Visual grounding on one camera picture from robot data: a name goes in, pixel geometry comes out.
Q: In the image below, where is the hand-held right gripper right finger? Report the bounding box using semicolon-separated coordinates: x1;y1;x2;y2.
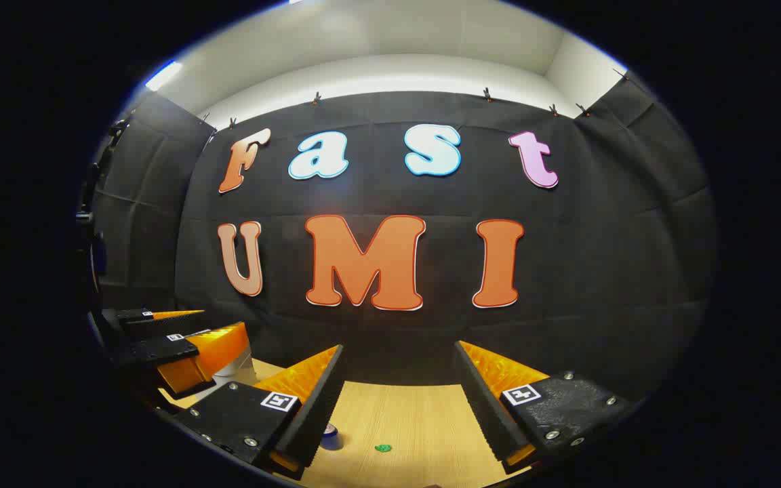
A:
454;340;639;475

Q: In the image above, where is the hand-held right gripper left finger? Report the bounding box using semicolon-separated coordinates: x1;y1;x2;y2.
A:
172;344;347;481

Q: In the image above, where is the white desktop garbage bin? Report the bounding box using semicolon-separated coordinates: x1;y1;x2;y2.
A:
213;347;258;388

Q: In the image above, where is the wooden desktop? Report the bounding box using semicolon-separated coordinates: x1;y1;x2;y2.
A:
160;359;547;488

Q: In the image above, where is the black backdrop cloth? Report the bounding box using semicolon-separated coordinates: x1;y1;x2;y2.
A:
89;88;717;407

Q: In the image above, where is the ceiling light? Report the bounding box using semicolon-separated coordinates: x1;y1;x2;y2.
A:
145;61;183;92

